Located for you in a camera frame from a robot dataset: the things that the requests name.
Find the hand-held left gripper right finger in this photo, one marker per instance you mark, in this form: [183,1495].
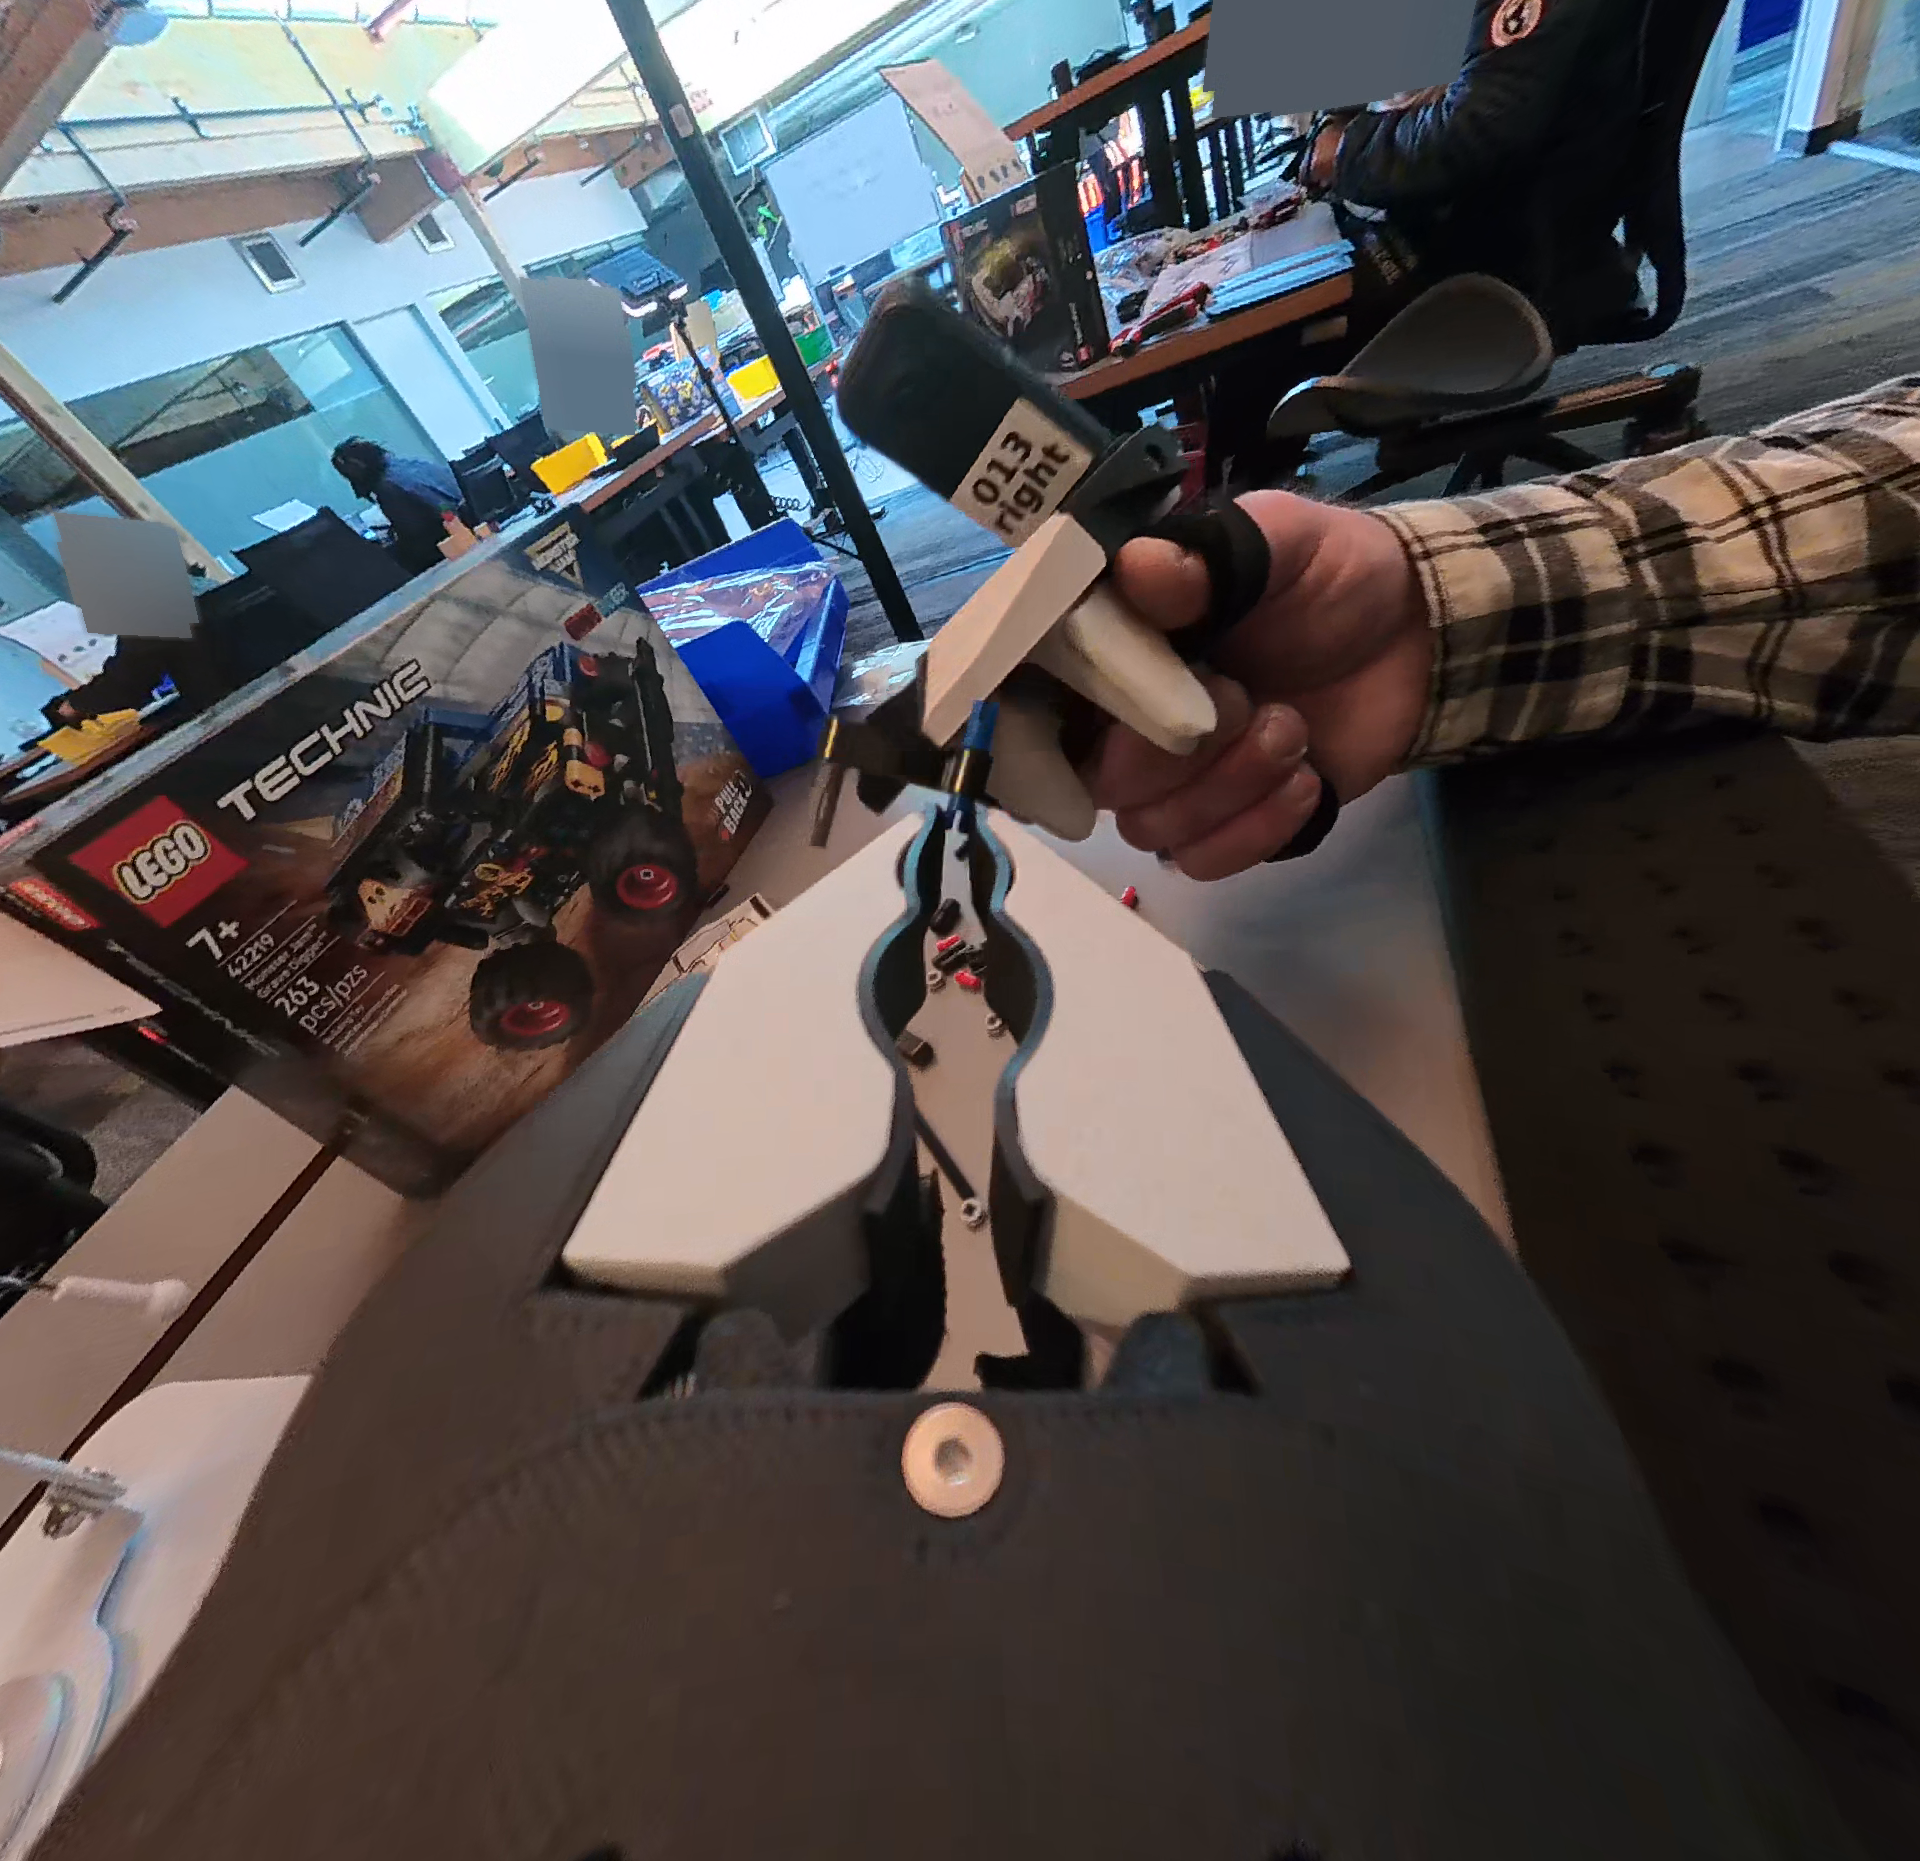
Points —
[1187,1140]

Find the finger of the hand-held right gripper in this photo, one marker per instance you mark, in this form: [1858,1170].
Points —
[1044,773]
[1006,616]

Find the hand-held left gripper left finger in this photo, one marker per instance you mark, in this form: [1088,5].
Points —
[735,1140]

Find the person's right forearm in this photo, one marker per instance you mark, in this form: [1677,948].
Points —
[1652,599]

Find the wooden office desk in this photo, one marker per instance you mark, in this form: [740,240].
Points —
[1199,350]

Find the person's right hand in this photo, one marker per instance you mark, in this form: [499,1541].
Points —
[1334,646]

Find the dark printed toy box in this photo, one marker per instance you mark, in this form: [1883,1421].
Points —
[1037,263]

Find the yellow bin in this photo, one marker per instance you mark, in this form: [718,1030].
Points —
[758,378]
[571,465]

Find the sticker sheet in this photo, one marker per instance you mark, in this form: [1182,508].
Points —
[729,931]

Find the long black axle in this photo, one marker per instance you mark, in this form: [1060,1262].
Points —
[946,1163]

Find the black pole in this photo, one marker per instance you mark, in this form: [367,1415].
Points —
[719,242]

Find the blue container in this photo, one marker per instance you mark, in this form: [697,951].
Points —
[750,661]

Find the black office chair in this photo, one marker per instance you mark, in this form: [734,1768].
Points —
[1621,391]

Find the white base board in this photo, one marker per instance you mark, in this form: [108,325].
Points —
[180,1516]

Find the clear acrylic stand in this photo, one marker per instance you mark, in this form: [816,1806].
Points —
[60,1501]

